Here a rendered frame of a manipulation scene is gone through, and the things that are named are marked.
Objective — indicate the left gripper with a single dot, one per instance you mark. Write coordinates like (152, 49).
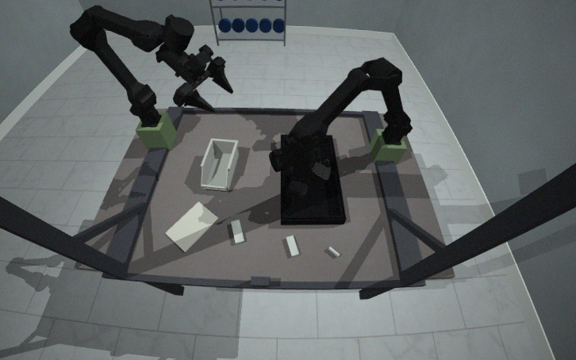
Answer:
(190, 96)

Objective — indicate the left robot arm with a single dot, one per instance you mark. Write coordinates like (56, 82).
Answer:
(89, 31)

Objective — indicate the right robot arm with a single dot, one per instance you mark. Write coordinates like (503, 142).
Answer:
(313, 127)

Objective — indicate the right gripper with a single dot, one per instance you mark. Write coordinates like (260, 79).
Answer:
(298, 185)

